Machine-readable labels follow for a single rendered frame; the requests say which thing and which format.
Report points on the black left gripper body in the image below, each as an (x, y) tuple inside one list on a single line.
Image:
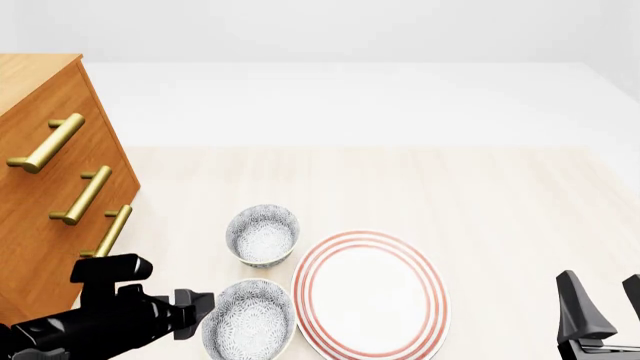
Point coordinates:
[(192, 300)]

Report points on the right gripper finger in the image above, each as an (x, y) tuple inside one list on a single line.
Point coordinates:
[(635, 294), (580, 315)]

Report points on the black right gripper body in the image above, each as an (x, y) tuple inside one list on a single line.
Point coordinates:
[(595, 352)]

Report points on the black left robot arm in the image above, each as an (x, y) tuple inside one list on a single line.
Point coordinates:
[(100, 326)]

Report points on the patterned grey bowl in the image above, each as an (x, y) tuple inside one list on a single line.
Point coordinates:
[(262, 240), (250, 322)]

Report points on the wooden drawer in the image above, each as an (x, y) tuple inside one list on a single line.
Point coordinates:
[(125, 191), (65, 97), (102, 150)]

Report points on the white plate with red rings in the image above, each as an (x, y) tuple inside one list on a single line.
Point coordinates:
[(370, 296)]

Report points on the wooden cabinet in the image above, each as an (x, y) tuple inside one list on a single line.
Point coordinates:
[(30, 86)]

